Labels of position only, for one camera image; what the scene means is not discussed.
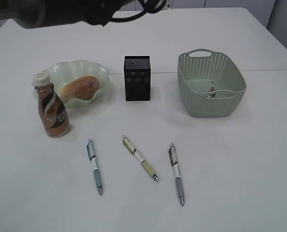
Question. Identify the sugared bread roll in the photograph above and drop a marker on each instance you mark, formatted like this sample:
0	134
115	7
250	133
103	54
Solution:
83	88

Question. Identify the large paper ball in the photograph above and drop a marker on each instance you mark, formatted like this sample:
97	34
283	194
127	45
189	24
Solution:
212	93

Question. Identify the brown coffee bottle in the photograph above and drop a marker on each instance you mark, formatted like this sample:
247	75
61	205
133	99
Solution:
51	109

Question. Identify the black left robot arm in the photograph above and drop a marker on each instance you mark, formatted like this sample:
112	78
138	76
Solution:
31	14

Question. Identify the yellow clip pen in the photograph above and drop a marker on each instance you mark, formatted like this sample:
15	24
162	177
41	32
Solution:
141	159

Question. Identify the black mesh pen holder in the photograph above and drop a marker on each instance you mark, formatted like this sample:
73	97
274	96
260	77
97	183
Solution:
137	78

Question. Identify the blue clip pen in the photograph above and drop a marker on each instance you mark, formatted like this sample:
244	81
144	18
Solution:
96	171

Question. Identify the black clip pen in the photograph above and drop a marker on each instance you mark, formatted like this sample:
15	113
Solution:
177	175

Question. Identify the green plastic basket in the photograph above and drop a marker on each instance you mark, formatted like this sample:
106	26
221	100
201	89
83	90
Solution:
201	69

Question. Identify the green wavy glass plate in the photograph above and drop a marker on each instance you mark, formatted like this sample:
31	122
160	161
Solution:
63	73

